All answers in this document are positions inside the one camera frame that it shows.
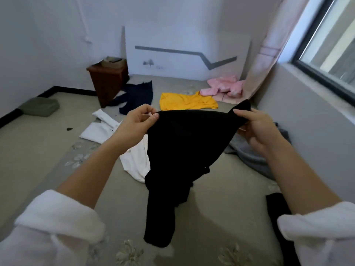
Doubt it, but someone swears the person's right hand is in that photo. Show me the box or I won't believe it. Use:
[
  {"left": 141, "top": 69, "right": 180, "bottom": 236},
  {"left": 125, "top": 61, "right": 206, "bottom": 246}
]
[{"left": 233, "top": 108, "right": 281, "bottom": 154}]

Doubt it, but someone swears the person's left hand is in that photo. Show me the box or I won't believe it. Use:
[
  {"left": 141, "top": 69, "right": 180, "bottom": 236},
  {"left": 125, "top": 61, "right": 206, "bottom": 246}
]
[{"left": 114, "top": 104, "right": 160, "bottom": 148}]

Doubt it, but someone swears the black garment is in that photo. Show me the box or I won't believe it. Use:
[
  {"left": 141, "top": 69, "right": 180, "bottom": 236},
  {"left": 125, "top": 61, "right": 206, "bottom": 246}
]
[{"left": 143, "top": 99, "right": 251, "bottom": 248}]

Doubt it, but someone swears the person's left forearm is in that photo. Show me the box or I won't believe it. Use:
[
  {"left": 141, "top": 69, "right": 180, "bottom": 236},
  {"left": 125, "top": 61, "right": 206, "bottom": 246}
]
[{"left": 57, "top": 132, "right": 133, "bottom": 209}]

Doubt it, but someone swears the person's right forearm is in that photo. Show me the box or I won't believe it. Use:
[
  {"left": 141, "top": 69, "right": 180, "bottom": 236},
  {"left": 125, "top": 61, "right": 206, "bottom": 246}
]
[{"left": 261, "top": 136, "right": 342, "bottom": 216}]

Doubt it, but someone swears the navy blue garment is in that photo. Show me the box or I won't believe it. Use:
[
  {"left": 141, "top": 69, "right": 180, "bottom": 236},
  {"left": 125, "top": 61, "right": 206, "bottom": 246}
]
[{"left": 109, "top": 81, "right": 153, "bottom": 115}]

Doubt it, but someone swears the pink garment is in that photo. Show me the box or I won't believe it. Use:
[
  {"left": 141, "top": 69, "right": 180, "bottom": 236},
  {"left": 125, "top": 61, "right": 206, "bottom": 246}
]
[{"left": 200, "top": 75, "right": 246, "bottom": 98}]

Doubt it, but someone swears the white garment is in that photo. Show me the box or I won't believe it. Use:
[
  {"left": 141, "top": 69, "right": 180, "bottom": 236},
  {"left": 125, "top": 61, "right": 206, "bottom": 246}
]
[{"left": 79, "top": 109, "right": 151, "bottom": 183}]

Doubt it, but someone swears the grey garment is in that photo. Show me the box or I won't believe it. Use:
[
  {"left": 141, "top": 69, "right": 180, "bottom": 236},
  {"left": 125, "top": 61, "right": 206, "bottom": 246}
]
[{"left": 224, "top": 122, "right": 292, "bottom": 181}]

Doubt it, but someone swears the yellow garment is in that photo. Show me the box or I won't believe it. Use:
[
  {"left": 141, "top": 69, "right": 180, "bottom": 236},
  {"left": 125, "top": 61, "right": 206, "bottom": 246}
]
[{"left": 159, "top": 91, "right": 219, "bottom": 111}]

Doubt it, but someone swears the brown wooden nightstand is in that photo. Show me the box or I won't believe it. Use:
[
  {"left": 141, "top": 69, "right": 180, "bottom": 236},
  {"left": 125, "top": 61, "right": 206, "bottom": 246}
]
[{"left": 86, "top": 60, "right": 130, "bottom": 108}]

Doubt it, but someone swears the small woven basket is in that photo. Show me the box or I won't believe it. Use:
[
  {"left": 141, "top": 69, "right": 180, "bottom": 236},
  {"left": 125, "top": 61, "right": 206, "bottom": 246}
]
[{"left": 100, "top": 56, "right": 124, "bottom": 68}]

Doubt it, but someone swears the pink curtain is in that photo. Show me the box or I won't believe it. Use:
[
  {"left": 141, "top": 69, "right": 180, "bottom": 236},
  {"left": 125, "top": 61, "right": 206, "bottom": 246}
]
[{"left": 216, "top": 0, "right": 312, "bottom": 102}]

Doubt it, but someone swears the white headboard with grey stripe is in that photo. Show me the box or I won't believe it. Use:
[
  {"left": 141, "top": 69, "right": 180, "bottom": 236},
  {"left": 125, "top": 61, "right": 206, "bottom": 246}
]
[{"left": 121, "top": 25, "right": 252, "bottom": 81}]

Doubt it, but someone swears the beige floral bed sheet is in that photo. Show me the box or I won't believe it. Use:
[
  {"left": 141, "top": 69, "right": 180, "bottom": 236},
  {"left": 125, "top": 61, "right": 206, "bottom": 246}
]
[{"left": 0, "top": 75, "right": 286, "bottom": 266}]

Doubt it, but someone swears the green folded cushion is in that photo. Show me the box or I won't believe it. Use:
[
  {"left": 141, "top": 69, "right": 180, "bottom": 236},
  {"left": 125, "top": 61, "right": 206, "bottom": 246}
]
[{"left": 18, "top": 97, "right": 60, "bottom": 117}]

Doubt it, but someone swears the black framed window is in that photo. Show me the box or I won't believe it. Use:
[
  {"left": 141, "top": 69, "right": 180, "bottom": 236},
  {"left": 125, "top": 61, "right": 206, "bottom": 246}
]
[{"left": 291, "top": 0, "right": 355, "bottom": 99}]

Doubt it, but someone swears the black cloth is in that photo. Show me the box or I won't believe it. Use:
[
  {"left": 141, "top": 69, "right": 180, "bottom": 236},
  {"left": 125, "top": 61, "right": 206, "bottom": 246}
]
[{"left": 266, "top": 193, "right": 301, "bottom": 266}]

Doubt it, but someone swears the white wall pipe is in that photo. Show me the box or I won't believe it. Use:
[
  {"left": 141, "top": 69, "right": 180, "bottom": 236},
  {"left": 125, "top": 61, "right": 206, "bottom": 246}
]
[{"left": 74, "top": 0, "right": 92, "bottom": 44}]

